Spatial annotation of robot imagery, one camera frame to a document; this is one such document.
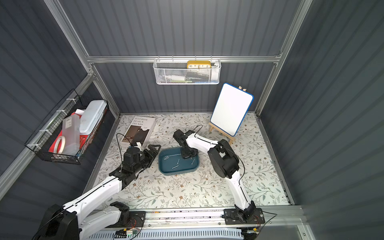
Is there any yellow digital clock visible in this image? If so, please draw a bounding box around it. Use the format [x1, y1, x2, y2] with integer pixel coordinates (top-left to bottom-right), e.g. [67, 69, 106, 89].
[187, 60, 212, 69]

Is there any translucent plastic container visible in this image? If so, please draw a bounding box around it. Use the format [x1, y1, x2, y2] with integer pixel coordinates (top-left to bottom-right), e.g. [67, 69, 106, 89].
[62, 114, 80, 156]

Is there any teal plastic storage tray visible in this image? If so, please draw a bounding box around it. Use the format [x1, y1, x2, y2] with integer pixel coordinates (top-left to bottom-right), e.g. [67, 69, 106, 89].
[159, 148, 200, 176]

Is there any blue framed whiteboard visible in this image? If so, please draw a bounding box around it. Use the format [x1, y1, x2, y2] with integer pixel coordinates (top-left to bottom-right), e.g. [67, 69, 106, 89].
[210, 83, 255, 138]

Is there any white plastic case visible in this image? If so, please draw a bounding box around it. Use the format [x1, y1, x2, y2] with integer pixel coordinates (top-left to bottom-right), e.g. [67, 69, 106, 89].
[80, 100, 107, 135]

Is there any black wire side basket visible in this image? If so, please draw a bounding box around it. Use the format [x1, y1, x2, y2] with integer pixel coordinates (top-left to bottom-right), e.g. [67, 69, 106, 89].
[25, 90, 109, 165]

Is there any white tape roll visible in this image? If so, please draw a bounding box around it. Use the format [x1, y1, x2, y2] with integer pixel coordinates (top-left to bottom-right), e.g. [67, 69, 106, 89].
[53, 136, 66, 154]

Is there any white wire wall basket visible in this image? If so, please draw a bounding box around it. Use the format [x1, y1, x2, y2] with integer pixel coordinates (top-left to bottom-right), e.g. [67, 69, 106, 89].
[153, 59, 222, 85]

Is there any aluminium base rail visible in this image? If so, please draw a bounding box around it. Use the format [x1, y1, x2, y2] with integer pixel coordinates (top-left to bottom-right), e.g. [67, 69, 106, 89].
[59, 205, 310, 240]

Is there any red box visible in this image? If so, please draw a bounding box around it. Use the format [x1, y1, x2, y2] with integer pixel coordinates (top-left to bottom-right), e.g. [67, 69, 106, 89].
[49, 109, 104, 154]

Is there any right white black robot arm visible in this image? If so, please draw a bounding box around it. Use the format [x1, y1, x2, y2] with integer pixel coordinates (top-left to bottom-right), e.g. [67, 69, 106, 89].
[173, 130, 256, 223]

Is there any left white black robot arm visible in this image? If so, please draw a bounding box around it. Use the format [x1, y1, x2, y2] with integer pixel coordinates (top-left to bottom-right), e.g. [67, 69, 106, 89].
[32, 145, 161, 240]

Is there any interior design trends book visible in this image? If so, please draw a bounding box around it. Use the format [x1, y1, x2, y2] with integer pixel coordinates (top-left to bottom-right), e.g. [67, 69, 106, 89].
[121, 116, 156, 148]

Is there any small wooden easel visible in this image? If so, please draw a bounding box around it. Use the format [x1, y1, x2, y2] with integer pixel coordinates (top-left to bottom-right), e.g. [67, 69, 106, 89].
[208, 85, 247, 145]

